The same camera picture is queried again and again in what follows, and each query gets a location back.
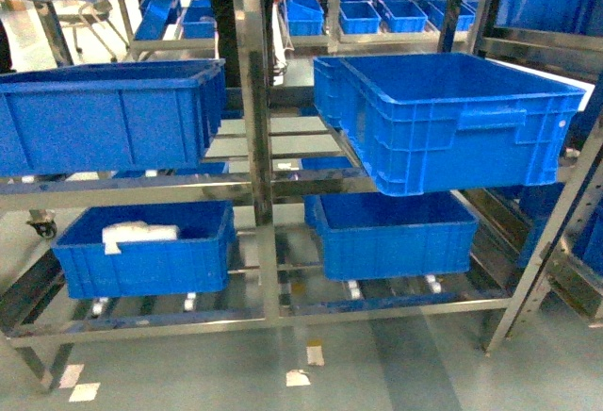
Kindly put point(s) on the blue crate lower right shelf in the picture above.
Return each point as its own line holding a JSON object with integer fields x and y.
{"x": 367, "y": 236}

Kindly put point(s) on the blue crate shelf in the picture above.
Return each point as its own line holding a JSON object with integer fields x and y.
{"x": 130, "y": 116}
{"x": 194, "y": 261}
{"x": 367, "y": 236}

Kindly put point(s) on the stainless steel shelf rack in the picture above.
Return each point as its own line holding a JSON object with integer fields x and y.
{"x": 39, "y": 352}

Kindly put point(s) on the blue crate lower left shelf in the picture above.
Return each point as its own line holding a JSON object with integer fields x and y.
{"x": 194, "y": 261}

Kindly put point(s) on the blue crate upper left shelf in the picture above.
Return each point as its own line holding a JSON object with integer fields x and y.
{"x": 130, "y": 116}

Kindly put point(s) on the blue crate behind large crate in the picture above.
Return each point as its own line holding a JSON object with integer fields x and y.
{"x": 331, "y": 90}

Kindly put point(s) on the large blue crate right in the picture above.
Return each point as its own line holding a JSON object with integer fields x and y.
{"x": 423, "y": 123}

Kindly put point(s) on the white foam piece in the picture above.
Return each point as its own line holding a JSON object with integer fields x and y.
{"x": 138, "y": 231}

